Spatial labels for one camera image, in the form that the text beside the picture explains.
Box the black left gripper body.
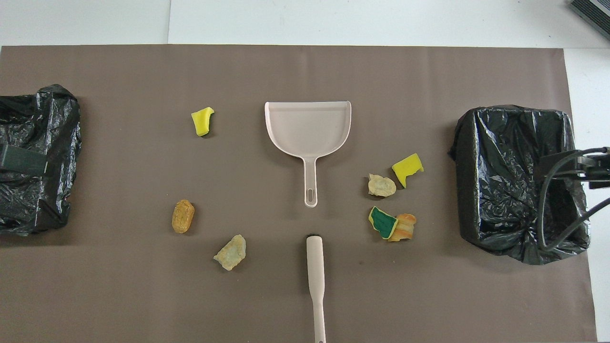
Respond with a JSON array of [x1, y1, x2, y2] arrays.
[[0, 142, 49, 178]]

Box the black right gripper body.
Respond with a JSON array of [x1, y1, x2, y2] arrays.
[[534, 147, 610, 190]]

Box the brown bread roll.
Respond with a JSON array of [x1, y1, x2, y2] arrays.
[[172, 199, 195, 234]]

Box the small yellow sponge piece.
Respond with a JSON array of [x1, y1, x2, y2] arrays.
[[191, 107, 215, 137]]

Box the large yellow sponge piece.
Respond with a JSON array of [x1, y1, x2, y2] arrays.
[[391, 153, 424, 189]]

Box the orange croissant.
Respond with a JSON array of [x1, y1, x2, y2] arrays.
[[388, 213, 417, 242]]

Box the tan flaky pastry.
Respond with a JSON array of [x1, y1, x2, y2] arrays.
[[367, 173, 397, 198]]

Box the green and yellow sponge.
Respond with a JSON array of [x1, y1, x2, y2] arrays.
[[368, 206, 399, 240]]

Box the pale ridged pastry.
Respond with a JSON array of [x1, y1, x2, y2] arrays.
[[213, 234, 247, 271]]

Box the pink plastic dustpan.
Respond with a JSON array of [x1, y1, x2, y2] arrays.
[[264, 101, 352, 208]]

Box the pink hand brush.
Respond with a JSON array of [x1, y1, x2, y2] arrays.
[[306, 234, 327, 343]]

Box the crumpled black bag covered bin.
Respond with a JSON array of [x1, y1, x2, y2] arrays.
[[0, 84, 82, 236]]

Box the open bin with black liner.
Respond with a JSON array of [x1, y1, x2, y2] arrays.
[[448, 105, 591, 265]]

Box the dark ribbed device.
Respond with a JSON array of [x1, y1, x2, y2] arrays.
[[569, 0, 610, 41]]

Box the brown paper table mat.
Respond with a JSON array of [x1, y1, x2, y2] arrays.
[[0, 45, 597, 343]]

